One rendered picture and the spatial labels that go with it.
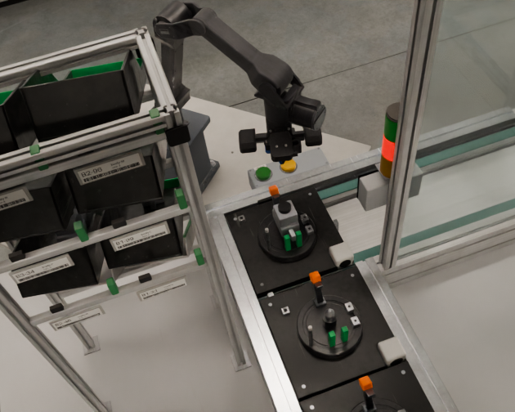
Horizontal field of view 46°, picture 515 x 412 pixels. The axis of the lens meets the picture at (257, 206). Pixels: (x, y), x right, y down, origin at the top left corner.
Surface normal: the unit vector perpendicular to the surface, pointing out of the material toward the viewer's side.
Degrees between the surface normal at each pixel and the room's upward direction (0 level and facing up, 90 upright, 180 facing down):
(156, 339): 0
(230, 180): 0
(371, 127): 0
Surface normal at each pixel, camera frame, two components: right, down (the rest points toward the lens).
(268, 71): 0.23, -0.43
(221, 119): -0.09, -0.60
